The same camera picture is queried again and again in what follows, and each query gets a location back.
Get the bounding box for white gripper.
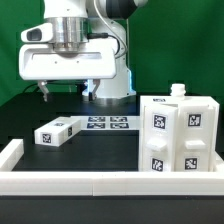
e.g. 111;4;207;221
19;43;116;102

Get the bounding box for white cabinet top block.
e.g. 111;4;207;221
34;117;81;147

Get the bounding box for white cabinet body box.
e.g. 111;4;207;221
138;84;219;172

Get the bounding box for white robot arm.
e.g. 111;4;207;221
19;0;148;104

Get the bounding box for black cables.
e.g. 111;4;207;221
21;81;88;94

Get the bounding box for white marker base plate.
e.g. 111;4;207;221
78;115;140;131

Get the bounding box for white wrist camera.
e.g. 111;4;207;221
21;23;53;43

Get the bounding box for white U-shaped border frame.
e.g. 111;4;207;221
0;139;224;196

